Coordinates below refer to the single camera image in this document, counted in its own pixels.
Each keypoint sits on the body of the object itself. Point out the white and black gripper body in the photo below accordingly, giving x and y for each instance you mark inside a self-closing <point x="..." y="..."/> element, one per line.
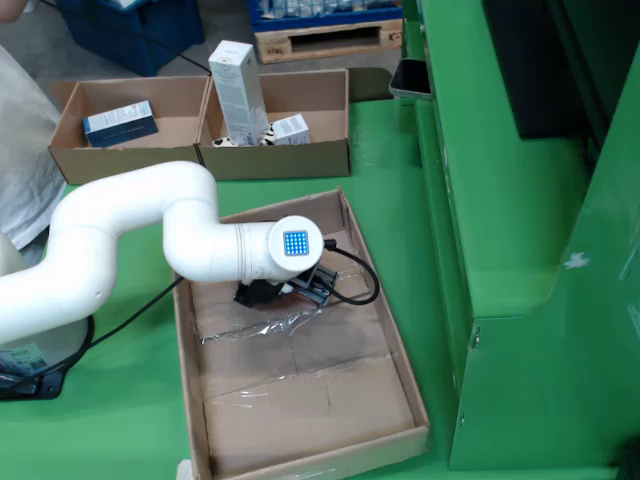
<point x="255" y="295"/>

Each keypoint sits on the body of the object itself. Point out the orange holographic carton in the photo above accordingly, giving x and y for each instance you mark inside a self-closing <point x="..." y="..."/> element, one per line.
<point x="295" y="299"/>

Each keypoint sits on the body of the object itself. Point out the cardboard tray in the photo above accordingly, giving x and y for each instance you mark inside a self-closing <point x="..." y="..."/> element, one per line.
<point x="310" y="400"/>

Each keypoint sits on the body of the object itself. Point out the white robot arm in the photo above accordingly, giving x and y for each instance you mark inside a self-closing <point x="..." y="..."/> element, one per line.
<point x="125" y="200"/>

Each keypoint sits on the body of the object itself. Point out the cardboard box holding white cartons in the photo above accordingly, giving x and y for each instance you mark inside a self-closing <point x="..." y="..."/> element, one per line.
<point x="300" y="160"/>

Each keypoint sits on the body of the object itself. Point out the black and white spotted item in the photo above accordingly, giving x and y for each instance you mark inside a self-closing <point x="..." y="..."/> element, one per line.
<point x="267" y="136"/>

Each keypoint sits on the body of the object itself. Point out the cardboard box holding blue carton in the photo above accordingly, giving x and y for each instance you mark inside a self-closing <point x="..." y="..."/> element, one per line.
<point x="130" y="165"/>

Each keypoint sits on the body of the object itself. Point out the clear plastic film strip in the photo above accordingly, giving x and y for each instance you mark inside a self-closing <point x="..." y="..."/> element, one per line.
<point x="250" y="331"/>

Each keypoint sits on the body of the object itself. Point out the small white carton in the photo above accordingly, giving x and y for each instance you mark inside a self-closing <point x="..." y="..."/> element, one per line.
<point x="292" y="130"/>

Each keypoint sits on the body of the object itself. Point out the white paper scrap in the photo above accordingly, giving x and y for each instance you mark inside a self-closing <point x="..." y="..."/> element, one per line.
<point x="184" y="471"/>

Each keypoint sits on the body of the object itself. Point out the tall white carton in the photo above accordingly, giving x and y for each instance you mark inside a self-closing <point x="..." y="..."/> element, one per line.
<point x="240" y="90"/>

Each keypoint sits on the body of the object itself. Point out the blue and white carton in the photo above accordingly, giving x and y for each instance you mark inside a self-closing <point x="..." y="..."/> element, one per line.
<point x="122" y="125"/>

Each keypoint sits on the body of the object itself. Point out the wooden pallet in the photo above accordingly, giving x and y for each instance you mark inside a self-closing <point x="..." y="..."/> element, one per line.
<point x="272" y="50"/>

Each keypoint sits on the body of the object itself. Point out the green machine housing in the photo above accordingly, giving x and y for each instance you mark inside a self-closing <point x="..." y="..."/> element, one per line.
<point x="500" y="200"/>

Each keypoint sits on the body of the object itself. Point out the black smartphone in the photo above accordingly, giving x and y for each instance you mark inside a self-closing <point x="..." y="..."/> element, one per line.
<point x="411" y="77"/>

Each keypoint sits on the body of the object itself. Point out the blue pallet cage with goods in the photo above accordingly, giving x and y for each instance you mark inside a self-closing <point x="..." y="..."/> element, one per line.
<point x="260" y="22"/>

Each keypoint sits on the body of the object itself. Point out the person in white shirt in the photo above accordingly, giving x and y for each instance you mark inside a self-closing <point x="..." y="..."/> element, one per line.
<point x="20" y="150"/>

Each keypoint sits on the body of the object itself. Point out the dark blue plastic bin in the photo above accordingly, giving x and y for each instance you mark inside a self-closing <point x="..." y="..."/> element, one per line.
<point x="150" y="35"/>

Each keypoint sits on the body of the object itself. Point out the black monitor panel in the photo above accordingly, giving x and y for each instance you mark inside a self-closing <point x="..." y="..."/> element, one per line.
<point x="540" y="75"/>

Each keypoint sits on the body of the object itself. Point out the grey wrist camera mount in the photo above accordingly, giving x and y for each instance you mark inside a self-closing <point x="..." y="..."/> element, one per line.
<point x="320" y="285"/>

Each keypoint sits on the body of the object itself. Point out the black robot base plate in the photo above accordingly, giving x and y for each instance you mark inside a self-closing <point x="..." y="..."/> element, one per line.
<point x="50" y="389"/>

